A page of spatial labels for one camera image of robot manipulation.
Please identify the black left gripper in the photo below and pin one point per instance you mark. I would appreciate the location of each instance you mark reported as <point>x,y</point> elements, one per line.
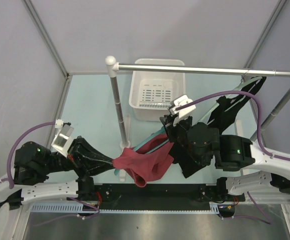
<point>80,153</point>

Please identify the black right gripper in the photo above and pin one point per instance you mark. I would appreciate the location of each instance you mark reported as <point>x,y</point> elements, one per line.
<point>167,120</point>

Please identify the teal plastic hanger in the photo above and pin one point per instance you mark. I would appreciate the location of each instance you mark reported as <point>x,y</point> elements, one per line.
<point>117,172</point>

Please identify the red tank top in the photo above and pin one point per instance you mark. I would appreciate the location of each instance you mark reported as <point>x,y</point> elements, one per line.
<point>142,167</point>

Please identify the black tank top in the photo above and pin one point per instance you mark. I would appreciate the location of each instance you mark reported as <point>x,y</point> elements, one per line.
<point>222,117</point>

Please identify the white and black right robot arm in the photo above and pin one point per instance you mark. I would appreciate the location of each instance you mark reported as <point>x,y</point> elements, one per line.
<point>238,185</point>

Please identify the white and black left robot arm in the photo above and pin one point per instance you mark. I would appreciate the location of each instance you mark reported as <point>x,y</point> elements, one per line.
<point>33,163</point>

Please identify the white plastic basket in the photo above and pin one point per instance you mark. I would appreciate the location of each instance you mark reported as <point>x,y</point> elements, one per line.
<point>151,93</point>

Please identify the silver and white clothes rack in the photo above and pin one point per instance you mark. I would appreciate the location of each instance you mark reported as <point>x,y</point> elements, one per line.
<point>185,70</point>

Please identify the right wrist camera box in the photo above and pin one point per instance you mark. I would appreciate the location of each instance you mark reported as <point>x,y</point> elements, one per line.
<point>180,114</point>

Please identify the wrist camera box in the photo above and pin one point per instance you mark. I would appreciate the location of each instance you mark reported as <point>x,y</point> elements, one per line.
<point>180,114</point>
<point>62,140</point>

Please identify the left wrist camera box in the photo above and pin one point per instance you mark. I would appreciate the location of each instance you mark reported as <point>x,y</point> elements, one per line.
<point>62,140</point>

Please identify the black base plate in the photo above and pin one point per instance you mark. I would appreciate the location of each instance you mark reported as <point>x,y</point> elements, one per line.
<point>155,197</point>

